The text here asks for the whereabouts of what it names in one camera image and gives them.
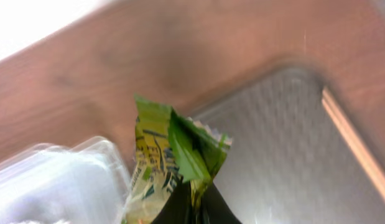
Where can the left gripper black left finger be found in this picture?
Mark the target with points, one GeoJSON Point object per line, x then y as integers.
{"type": "Point", "coordinates": [177, 209]}

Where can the wooden chopstick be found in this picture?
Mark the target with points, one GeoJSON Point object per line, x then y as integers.
{"type": "Point", "coordinates": [371, 165]}

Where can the green snack wrapper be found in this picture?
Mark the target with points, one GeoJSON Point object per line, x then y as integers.
{"type": "Point", "coordinates": [171, 149]}

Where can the brown serving tray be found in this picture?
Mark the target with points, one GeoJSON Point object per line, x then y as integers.
{"type": "Point", "coordinates": [288, 162]}

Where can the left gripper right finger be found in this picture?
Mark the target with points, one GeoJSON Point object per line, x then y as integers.
{"type": "Point", "coordinates": [214, 209]}

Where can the clear plastic bin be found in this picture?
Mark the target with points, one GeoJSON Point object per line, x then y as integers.
{"type": "Point", "coordinates": [48, 183]}

